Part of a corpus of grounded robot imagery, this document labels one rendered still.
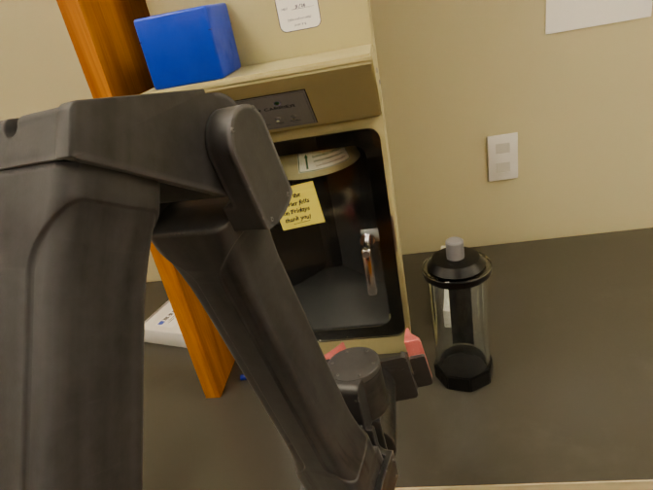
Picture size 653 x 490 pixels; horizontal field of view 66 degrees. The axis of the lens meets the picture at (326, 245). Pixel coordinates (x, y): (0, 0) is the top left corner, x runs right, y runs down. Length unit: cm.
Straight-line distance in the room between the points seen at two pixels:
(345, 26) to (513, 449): 67
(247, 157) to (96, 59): 55
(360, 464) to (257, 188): 30
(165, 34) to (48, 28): 74
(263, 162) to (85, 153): 11
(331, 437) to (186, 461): 53
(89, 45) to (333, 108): 34
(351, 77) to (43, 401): 56
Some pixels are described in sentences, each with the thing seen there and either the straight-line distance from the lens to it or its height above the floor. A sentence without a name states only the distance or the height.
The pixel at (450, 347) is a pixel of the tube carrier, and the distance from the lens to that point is 88.
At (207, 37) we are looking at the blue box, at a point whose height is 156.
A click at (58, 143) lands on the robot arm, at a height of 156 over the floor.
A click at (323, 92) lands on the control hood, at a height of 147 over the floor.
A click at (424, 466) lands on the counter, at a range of 84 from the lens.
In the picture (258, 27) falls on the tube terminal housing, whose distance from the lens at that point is 81.
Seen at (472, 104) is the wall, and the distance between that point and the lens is 127.
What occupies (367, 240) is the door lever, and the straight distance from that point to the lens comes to 86.
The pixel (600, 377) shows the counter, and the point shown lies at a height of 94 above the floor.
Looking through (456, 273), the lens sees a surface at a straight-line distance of 80.
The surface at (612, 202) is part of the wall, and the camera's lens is 144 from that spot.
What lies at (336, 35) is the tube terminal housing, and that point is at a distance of 79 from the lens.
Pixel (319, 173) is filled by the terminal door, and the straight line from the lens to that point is 83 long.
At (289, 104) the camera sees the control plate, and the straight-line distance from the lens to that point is 74.
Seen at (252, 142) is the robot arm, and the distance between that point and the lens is 28.
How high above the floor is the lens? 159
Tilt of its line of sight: 26 degrees down
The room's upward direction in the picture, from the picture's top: 11 degrees counter-clockwise
